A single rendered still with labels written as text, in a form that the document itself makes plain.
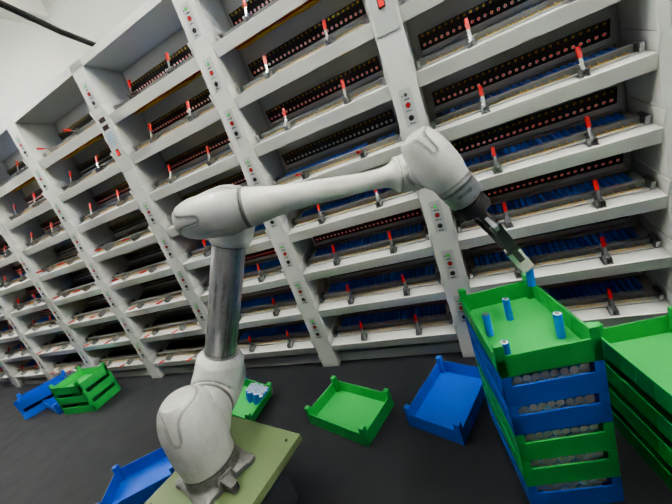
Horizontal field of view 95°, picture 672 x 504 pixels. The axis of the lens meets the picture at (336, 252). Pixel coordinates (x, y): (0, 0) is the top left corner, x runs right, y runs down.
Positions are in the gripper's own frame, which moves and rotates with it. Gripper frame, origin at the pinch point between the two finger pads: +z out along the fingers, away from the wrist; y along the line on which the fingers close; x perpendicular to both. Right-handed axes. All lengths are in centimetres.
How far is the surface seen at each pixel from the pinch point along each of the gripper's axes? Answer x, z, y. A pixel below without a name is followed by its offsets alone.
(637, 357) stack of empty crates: 5.1, 38.3, 4.4
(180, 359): -186, -38, -79
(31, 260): -233, -162, -101
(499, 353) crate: -17.3, 3.5, 20.6
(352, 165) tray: -18, -47, -45
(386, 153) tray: -6, -42, -42
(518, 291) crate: -5.0, 13.4, -9.0
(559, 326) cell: -4.4, 12.4, 12.3
